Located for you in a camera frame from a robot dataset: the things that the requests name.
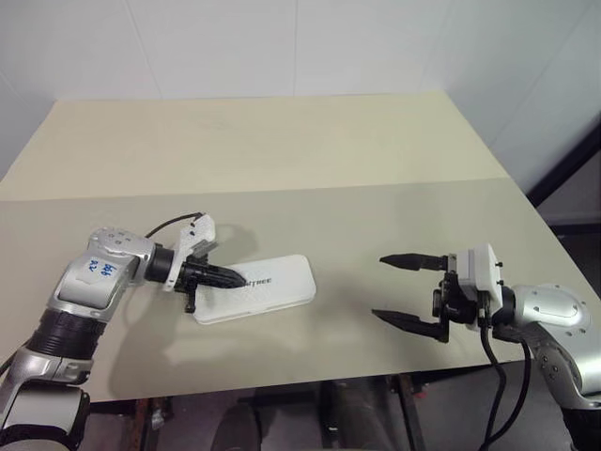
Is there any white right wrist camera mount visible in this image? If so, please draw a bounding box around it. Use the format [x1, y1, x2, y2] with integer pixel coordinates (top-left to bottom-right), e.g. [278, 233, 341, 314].
[455, 242, 505, 333]

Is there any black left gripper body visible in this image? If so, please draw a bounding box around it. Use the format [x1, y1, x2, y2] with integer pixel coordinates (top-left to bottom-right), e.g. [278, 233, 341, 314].
[177, 240, 221, 315]

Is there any white plastic pencil case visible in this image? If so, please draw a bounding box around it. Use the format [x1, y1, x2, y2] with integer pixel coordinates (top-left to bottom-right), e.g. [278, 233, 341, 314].
[190, 254, 316, 326]

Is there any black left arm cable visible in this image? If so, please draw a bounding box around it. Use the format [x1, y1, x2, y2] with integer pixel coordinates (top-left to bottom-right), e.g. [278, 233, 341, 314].
[143, 211, 208, 239]

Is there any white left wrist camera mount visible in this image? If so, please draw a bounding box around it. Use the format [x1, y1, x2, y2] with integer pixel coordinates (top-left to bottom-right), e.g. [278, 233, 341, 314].
[162, 213, 218, 295]

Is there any black metal frame post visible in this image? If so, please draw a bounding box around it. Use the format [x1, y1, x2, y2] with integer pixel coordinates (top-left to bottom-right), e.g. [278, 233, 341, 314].
[524, 105, 601, 209]

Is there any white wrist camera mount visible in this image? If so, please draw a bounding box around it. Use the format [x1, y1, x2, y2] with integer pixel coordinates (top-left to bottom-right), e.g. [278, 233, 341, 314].
[162, 213, 218, 295]
[455, 242, 505, 333]

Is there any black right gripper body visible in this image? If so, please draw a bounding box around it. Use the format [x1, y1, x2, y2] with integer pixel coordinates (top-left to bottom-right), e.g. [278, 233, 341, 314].
[430, 253, 492, 326]

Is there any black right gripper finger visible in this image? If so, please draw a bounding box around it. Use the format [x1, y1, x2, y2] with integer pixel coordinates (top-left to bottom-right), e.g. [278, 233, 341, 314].
[371, 308, 454, 344]
[378, 252, 450, 274]

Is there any white handwritten label sticker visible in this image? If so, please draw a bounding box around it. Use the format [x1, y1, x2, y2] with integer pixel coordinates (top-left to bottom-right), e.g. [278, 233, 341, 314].
[77, 256, 119, 286]

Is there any black table leg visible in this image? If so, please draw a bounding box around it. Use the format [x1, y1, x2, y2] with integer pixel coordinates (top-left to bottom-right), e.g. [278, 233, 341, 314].
[397, 374, 426, 451]

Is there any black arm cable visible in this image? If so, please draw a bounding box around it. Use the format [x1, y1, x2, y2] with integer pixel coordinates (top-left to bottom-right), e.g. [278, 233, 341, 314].
[477, 300, 534, 451]
[143, 211, 208, 239]

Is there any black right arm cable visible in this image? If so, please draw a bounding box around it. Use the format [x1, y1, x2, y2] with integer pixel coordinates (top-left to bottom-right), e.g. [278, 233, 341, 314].
[477, 300, 534, 451]

